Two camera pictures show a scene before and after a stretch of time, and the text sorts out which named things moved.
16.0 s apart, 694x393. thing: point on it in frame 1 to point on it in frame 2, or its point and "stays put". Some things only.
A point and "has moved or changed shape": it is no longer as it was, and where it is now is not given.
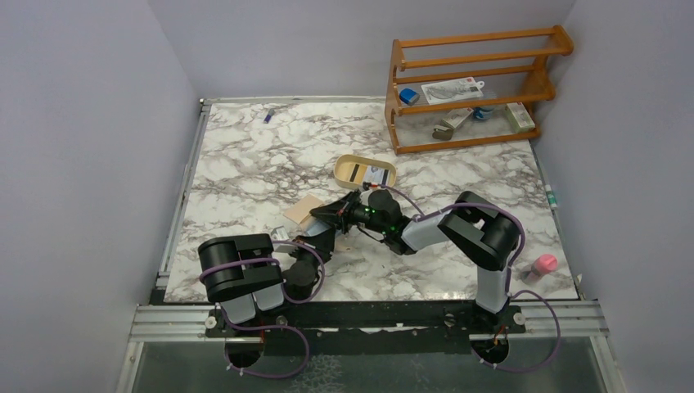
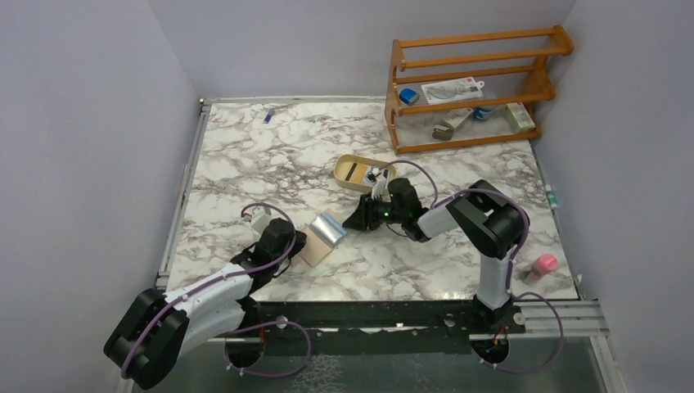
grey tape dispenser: (442, 133) stays put
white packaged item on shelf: (452, 90) stays put
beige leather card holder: (300, 213) has moved or changed shape
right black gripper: (344, 214) to (370, 210)
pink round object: (543, 264) stays put
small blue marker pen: (268, 116) stays put
